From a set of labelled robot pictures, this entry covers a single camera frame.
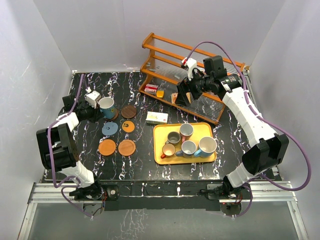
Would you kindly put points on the orange black paper coaster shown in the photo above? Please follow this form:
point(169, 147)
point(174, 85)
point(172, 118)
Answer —
point(128, 126)

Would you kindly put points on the large blue mug back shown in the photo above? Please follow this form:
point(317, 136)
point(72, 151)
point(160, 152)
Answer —
point(107, 107)

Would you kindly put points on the orange wooden shelf rack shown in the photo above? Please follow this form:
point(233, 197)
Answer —
point(163, 69)

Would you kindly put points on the orange yellow small packet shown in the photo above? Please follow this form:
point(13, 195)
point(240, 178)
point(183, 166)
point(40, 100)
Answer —
point(160, 93)

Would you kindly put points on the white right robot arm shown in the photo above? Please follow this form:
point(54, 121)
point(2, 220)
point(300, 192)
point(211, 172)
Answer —
point(267, 148)

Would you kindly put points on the large blue mug front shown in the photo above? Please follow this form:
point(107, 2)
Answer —
point(206, 147)

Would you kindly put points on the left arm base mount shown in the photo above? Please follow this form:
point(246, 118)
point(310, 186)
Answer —
point(96, 192)

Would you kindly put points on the light wooden ridged coaster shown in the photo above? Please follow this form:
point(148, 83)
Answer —
point(126, 147)

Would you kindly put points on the blue paper coaster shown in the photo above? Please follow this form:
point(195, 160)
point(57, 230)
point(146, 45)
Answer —
point(110, 128)

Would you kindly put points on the orange snack package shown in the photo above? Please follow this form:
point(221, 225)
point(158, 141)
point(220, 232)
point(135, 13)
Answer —
point(175, 94)

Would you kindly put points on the small red orange cup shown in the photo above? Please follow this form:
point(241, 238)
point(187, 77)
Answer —
point(168, 150)

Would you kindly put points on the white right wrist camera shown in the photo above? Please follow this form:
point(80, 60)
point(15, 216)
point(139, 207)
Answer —
point(189, 64)

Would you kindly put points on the pink grey mug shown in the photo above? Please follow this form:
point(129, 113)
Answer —
point(186, 130)

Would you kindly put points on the large blue mug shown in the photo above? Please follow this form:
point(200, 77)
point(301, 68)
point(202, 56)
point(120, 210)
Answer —
point(206, 147)
point(107, 107)

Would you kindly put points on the yellow serving tray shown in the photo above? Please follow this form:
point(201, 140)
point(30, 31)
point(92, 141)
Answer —
point(160, 132)

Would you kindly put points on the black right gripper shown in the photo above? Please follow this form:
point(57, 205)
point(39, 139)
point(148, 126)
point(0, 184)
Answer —
point(186, 86)

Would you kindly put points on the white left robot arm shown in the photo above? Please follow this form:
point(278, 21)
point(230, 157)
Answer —
point(57, 148)

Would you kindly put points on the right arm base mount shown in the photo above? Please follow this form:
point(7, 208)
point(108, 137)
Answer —
point(226, 190)

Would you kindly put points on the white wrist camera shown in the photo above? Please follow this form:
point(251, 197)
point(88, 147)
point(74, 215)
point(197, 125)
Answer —
point(189, 64)
point(93, 98)

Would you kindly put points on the dark walnut coaster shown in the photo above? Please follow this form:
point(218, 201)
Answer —
point(115, 116)
point(128, 112)

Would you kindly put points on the small grey green cup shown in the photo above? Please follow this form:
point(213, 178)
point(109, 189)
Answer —
point(173, 138)

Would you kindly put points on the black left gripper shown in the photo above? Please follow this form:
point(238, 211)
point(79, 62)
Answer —
point(96, 113)

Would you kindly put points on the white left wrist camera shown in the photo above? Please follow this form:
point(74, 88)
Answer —
point(93, 98)

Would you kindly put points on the plain orange wooden coaster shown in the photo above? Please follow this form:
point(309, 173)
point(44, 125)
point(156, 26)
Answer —
point(107, 147)

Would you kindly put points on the red white small box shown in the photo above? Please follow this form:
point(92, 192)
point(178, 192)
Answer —
point(151, 89)

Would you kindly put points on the white yellow carton box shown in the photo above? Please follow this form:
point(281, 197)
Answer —
point(156, 118)

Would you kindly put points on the grey blue speckled mug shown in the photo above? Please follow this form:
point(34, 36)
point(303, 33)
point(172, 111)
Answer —
point(188, 148)

